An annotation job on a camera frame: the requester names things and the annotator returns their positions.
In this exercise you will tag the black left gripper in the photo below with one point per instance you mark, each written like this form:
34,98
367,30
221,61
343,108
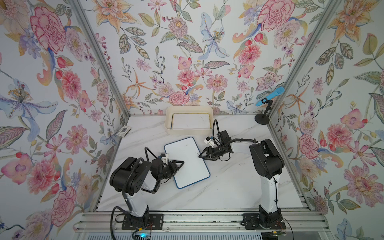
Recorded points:
174,169

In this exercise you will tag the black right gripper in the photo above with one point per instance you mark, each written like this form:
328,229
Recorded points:
209,151

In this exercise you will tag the blue-framed whiteboard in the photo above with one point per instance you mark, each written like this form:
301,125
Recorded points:
194,169

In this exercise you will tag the yellow-framed whiteboard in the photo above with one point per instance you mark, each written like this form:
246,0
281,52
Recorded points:
199,121

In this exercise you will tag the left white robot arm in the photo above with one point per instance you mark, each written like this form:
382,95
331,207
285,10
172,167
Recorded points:
135,176

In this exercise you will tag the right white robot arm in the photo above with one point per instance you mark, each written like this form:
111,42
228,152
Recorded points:
267,162

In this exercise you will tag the cream plastic storage box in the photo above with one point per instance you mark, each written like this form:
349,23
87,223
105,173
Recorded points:
187,109

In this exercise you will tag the small white card box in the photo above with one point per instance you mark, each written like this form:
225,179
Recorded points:
123,131

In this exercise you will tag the black microphone stand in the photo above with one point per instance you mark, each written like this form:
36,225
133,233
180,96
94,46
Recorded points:
263,119

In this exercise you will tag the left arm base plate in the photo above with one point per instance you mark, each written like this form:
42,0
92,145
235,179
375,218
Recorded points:
147,222

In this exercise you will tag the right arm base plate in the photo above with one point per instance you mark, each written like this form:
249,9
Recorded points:
263,222

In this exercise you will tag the aluminium front rail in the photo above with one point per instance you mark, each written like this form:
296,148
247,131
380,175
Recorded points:
298,221

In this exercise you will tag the aluminium corner post left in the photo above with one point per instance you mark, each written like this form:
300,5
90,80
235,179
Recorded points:
91,37

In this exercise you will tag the aluminium corner post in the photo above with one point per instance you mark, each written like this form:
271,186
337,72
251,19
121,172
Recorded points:
91,37
326,17

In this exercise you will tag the aluminium corner post right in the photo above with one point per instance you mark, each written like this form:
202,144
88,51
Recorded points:
326,17

